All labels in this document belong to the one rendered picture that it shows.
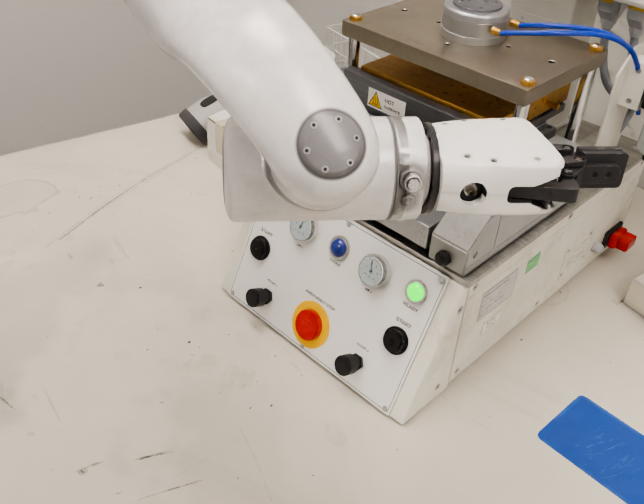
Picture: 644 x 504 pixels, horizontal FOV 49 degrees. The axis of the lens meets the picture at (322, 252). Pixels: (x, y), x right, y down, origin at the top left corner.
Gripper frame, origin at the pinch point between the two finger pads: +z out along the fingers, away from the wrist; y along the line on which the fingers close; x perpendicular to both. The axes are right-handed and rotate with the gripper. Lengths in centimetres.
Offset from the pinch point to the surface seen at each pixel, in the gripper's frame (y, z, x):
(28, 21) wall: 161, -87, 29
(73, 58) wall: 167, -78, 41
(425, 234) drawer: 14.2, -9.8, 14.8
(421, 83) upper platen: 30.7, -7.8, 3.0
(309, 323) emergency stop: 19.3, -21.6, 30.5
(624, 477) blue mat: -2.2, 11.9, 37.0
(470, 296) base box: 10.8, -4.7, 20.9
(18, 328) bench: 27, -59, 35
